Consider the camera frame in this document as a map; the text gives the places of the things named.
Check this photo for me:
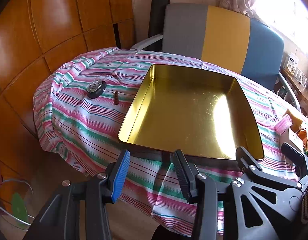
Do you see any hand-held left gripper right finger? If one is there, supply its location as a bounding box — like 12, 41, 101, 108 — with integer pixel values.
172, 149, 218, 240

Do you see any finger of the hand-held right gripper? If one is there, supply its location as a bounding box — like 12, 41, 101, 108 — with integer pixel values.
229, 146, 304, 240
281, 142, 308, 183

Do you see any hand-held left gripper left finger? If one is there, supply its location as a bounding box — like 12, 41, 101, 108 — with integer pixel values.
23, 149, 131, 240

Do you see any orange snack packet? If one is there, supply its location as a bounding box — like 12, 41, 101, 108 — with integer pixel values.
297, 127, 308, 153

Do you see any gold tin box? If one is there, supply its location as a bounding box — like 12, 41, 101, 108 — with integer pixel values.
118, 64, 265, 160

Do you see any white cardboard box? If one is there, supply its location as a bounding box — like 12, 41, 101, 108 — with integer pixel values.
280, 127, 305, 153

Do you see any pink hair roller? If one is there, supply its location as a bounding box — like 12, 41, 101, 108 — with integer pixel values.
274, 114, 293, 135

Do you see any yellow sponge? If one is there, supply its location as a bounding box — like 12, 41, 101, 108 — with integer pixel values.
286, 109, 304, 128

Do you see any striped tablecloth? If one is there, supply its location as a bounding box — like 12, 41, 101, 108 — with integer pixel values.
33, 47, 308, 237

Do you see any wooden side table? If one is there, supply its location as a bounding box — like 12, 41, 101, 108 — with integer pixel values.
280, 67, 308, 113

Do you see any row of small white bottles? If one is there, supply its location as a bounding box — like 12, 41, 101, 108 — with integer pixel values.
294, 69, 308, 85

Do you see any white printed carton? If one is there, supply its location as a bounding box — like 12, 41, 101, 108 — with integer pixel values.
283, 53, 299, 73

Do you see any round black clear-topped object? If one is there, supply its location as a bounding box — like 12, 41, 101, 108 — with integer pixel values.
86, 79, 107, 99

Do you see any green leaf-shaped item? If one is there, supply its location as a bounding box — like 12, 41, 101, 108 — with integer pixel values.
11, 192, 28, 224

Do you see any grey yellow blue armchair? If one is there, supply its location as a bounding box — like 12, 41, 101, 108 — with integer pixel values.
130, 3, 301, 110

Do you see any black rolled mat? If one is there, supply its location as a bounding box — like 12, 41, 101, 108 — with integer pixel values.
148, 0, 170, 51

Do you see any wooden wardrobe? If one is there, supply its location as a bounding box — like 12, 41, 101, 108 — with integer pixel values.
0, 0, 136, 180

